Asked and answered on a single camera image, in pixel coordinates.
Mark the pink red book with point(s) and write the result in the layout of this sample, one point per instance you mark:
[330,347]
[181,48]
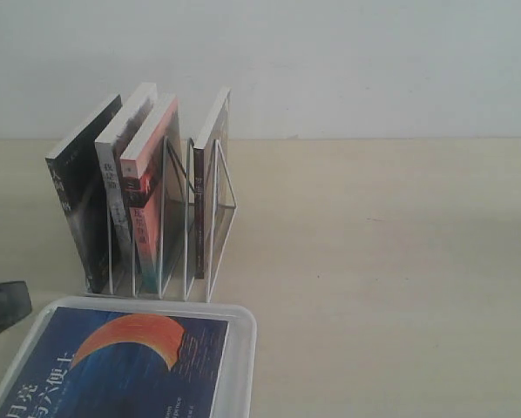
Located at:
[143,165]

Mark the dark brown book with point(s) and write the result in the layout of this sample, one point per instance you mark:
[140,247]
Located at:
[215,128]

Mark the white wire book rack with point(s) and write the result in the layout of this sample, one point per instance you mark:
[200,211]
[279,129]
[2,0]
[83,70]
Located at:
[179,262]

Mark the white plastic tray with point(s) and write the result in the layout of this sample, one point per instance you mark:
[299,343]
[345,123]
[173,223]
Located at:
[233,394]

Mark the grey white book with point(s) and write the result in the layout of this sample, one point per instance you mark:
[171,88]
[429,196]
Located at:
[110,144]

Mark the blue moon book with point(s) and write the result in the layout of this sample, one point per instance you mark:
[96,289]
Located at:
[97,363]

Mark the black book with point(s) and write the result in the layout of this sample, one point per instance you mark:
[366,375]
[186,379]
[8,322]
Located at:
[76,175]

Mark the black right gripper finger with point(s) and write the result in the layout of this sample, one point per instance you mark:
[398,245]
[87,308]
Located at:
[15,303]

